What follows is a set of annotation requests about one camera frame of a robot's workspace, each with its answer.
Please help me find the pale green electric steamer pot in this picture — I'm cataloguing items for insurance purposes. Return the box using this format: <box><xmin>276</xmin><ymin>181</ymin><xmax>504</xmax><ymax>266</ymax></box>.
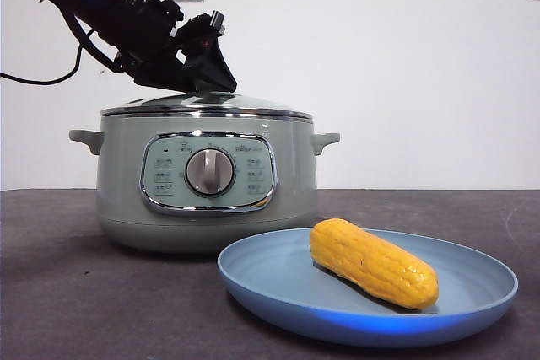
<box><xmin>68</xmin><ymin>115</ymin><xmax>341</xmax><ymax>255</ymax></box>

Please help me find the yellow corn cob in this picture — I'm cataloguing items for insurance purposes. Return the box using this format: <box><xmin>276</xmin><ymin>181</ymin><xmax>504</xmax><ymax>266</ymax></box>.
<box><xmin>309</xmin><ymin>218</ymin><xmax>440</xmax><ymax>310</ymax></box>

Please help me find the black cable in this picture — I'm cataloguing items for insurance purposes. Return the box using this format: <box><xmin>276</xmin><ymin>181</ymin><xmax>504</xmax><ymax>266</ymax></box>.
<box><xmin>0</xmin><ymin>18</ymin><xmax>85</xmax><ymax>86</ymax></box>

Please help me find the blue round plate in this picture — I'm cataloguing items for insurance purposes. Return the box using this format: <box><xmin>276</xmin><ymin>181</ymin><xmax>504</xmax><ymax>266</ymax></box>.
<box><xmin>216</xmin><ymin>227</ymin><xmax>520</xmax><ymax>350</ymax></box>

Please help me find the glass lid with green knob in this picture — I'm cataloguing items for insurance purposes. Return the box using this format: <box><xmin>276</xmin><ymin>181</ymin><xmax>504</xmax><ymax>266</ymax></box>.
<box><xmin>100</xmin><ymin>81</ymin><xmax>315</xmax><ymax>120</ymax></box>

